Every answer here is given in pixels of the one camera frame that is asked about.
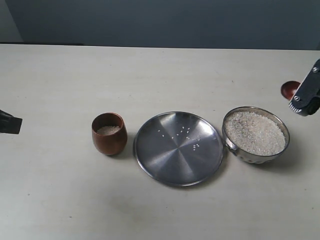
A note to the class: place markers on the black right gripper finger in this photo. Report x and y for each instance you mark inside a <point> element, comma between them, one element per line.
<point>306,100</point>

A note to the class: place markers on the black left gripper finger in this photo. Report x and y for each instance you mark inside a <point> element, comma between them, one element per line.
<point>9,124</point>

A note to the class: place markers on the dark red wooden spoon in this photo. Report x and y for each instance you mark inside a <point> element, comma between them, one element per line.
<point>289,88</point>

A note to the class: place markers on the steel bowl of rice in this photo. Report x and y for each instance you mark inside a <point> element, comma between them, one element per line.
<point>254,135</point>

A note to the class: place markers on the brown wooden cup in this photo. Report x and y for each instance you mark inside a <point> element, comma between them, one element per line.
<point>109,144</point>

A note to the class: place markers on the round steel plate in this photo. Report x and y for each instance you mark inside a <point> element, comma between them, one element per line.
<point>178,148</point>

